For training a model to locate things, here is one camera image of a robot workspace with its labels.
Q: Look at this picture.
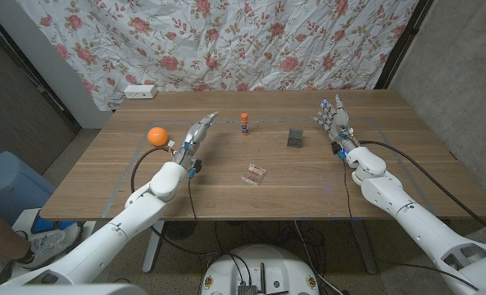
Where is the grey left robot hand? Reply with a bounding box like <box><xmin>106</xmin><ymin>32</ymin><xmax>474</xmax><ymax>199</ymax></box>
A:
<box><xmin>169</xmin><ymin>111</ymin><xmax>220</xmax><ymax>173</ymax></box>

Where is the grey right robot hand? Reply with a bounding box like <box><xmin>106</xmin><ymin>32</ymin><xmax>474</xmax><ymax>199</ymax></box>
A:
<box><xmin>313</xmin><ymin>93</ymin><xmax>361</xmax><ymax>160</ymax></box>

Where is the clear eyeshadow palette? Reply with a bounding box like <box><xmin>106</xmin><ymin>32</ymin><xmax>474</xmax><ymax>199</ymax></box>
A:
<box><xmin>240</xmin><ymin>163</ymin><xmax>268</xmax><ymax>187</ymax></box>

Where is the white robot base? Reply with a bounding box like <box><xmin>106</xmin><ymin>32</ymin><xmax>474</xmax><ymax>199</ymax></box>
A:
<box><xmin>200</xmin><ymin>244</ymin><xmax>320</xmax><ymax>295</ymax></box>

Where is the dark grey block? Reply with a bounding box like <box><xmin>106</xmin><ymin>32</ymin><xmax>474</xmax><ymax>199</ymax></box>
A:
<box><xmin>286</xmin><ymin>128</ymin><xmax>304</xmax><ymax>149</ymax></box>

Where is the orange fruit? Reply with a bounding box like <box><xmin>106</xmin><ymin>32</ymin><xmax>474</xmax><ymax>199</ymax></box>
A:
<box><xmin>147</xmin><ymin>126</ymin><xmax>170</xmax><ymax>148</ymax></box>

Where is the white power strip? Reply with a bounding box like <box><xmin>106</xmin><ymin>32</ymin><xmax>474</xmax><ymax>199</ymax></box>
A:
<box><xmin>123</xmin><ymin>84</ymin><xmax>158</xmax><ymax>100</ymax></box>

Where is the floral backdrop cloth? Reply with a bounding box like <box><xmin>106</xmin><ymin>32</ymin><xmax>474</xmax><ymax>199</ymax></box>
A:
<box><xmin>16</xmin><ymin>0</ymin><xmax>420</xmax><ymax>111</ymax></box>

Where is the black backdrop stand pole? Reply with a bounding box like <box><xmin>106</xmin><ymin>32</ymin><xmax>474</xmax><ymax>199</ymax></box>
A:
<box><xmin>374</xmin><ymin>0</ymin><xmax>434</xmax><ymax>90</ymax></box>

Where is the white table leg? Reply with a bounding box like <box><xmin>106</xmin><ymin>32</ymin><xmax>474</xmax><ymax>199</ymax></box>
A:
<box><xmin>142</xmin><ymin>220</ymin><xmax>166</xmax><ymax>275</ymax></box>

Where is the grey table leg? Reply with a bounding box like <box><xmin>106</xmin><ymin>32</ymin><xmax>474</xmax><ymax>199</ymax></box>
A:
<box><xmin>351</xmin><ymin>220</ymin><xmax>378</xmax><ymax>275</ymax></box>

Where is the grey white sneaker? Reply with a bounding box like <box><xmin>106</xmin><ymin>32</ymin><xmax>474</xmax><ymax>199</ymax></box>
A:
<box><xmin>16</xmin><ymin>223</ymin><xmax>83</xmax><ymax>270</ymax></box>

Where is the blue plastic bin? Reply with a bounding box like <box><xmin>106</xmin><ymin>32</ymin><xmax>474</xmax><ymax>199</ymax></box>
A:
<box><xmin>0</xmin><ymin>150</ymin><xmax>57</xmax><ymax>226</ymax></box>

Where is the white and blue floor item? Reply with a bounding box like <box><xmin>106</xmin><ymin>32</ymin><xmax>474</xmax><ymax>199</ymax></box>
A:
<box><xmin>11</xmin><ymin>207</ymin><xmax>84</xmax><ymax>247</ymax></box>

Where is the thin black left wrist cable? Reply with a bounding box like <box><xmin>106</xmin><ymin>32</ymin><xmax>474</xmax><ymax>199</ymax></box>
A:
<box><xmin>187</xmin><ymin>175</ymin><xmax>205</xmax><ymax>255</ymax></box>

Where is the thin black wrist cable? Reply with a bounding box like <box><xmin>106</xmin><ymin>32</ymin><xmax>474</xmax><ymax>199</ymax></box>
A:
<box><xmin>187</xmin><ymin>175</ymin><xmax>205</xmax><ymax>255</ymax></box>
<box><xmin>342</xmin><ymin>158</ymin><xmax>369</xmax><ymax>271</ymax></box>

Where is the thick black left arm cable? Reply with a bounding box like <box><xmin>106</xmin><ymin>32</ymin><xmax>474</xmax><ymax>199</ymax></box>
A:
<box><xmin>129</xmin><ymin>146</ymin><xmax>215</xmax><ymax>257</ymax></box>

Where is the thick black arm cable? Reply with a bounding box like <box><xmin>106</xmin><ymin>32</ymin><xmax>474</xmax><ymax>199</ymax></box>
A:
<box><xmin>129</xmin><ymin>146</ymin><xmax>215</xmax><ymax>257</ymax></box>
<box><xmin>357</xmin><ymin>139</ymin><xmax>486</xmax><ymax>243</ymax></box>

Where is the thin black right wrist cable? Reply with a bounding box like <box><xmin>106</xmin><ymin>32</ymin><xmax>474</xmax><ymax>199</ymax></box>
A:
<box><xmin>342</xmin><ymin>158</ymin><xmax>369</xmax><ymax>271</ymax></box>

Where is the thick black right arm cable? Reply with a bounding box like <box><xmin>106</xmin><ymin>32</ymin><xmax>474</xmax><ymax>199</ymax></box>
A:
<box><xmin>357</xmin><ymin>139</ymin><xmax>486</xmax><ymax>243</ymax></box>

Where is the black floor cable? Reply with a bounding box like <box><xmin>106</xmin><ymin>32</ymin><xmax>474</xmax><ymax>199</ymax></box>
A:
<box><xmin>377</xmin><ymin>260</ymin><xmax>480</xmax><ymax>292</ymax></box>

